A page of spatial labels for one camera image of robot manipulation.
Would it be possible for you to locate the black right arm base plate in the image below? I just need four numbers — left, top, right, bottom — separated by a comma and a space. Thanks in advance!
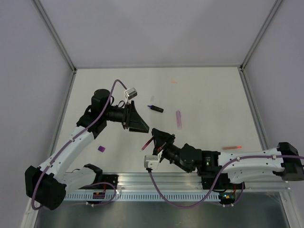
199, 174, 245, 193

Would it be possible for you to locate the orange transparent pen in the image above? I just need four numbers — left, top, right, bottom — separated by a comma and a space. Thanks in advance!
222, 146, 242, 150

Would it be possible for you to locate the white slotted cable duct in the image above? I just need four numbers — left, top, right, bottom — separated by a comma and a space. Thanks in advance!
64, 191, 206, 202

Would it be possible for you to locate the aluminium frame post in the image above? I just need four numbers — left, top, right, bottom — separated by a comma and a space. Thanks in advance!
32, 0, 77, 73
239, 0, 285, 72

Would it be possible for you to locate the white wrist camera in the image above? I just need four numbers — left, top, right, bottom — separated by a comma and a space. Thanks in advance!
143, 151, 163, 170
124, 87, 138, 104

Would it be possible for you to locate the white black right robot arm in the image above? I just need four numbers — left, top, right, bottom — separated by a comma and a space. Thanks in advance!
152, 128, 304, 189

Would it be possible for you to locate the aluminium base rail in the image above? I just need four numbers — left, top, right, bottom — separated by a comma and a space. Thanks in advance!
116, 172, 291, 192

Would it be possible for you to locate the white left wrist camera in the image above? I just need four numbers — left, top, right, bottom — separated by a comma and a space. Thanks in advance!
124, 87, 138, 104

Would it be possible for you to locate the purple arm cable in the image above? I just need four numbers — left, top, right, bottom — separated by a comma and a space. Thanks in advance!
31, 79, 129, 211
147, 155, 304, 209

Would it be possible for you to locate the aluminium frame post left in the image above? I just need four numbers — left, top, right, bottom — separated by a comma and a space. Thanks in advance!
32, 0, 77, 73

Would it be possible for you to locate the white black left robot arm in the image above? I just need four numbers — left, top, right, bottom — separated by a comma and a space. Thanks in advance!
25, 88, 150, 210

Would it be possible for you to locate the small purple block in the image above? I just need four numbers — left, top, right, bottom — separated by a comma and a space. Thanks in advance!
98, 146, 105, 152

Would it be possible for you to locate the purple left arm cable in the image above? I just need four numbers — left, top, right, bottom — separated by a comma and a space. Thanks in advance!
31, 79, 129, 211

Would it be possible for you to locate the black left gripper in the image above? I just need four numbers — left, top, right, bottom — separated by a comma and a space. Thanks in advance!
103, 101, 149, 133

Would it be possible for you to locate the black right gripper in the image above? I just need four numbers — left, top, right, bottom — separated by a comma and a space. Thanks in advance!
152, 128, 191, 173

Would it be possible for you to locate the red transparent pen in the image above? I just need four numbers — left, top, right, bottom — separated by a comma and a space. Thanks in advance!
141, 137, 154, 151

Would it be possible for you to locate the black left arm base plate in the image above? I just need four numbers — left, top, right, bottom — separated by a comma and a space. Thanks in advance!
93, 174, 119, 191

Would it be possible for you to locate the aluminium frame post right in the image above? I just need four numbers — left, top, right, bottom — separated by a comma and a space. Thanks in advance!
239, 0, 285, 72

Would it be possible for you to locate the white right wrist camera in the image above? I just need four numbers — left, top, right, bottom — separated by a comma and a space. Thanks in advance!
143, 151, 163, 170

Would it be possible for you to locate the black purple highlighter pen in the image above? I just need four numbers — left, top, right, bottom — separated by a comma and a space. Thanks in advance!
148, 105, 164, 113

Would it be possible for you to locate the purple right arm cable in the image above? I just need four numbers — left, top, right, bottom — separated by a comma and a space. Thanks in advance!
147, 155, 304, 209

